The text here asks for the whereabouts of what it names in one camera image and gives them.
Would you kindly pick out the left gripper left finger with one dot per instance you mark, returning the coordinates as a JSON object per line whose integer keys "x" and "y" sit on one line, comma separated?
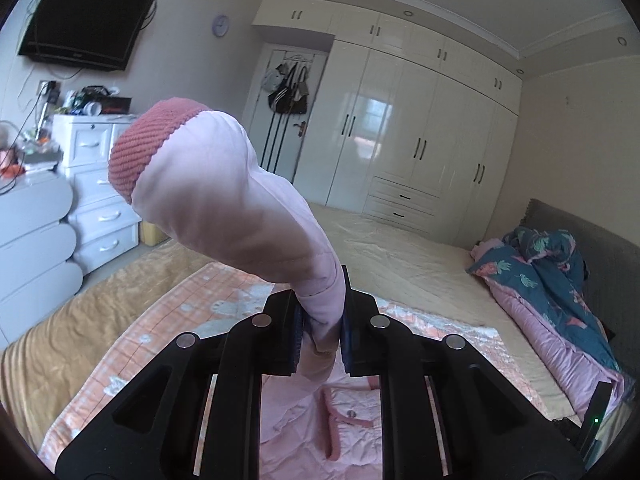
{"x": 194, "y": 411}

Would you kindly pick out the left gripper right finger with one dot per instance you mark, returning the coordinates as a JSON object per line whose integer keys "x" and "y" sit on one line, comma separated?
{"x": 447, "y": 412}

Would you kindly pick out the pink quilted jacket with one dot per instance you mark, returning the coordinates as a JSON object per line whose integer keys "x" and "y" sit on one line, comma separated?
{"x": 193, "y": 172}

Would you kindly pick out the beige bed sheet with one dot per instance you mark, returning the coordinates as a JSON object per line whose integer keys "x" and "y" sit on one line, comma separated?
{"x": 44, "y": 369}

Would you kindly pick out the orange patterned blanket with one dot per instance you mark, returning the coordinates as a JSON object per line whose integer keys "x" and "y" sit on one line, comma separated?
{"x": 341, "y": 440}

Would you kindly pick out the blue floral pink quilt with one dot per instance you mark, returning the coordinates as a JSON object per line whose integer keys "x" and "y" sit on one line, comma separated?
{"x": 538, "y": 278}

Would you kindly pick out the grey headboard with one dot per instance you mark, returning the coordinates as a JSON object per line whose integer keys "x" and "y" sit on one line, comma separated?
{"x": 612, "y": 289}

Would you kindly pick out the white drawer chest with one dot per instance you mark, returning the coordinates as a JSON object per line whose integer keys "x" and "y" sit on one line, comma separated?
{"x": 105, "y": 225}

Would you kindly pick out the white rounded cabinet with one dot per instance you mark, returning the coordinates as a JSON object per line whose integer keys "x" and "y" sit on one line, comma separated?
{"x": 38, "y": 274}

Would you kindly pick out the white wardrobe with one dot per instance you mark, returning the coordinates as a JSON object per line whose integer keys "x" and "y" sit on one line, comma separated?
{"x": 408, "y": 126}

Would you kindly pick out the desk clutter items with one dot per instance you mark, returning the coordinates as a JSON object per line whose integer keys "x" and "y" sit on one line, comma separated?
{"x": 69, "y": 141}

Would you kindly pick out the white door with bags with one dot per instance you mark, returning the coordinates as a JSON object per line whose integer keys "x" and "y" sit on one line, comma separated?
{"x": 279, "y": 105}

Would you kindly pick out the round wall clock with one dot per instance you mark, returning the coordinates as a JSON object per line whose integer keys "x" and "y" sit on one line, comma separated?
{"x": 220, "y": 25}

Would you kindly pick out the black wall television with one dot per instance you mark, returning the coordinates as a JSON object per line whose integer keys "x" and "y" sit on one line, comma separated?
{"x": 93, "y": 34}

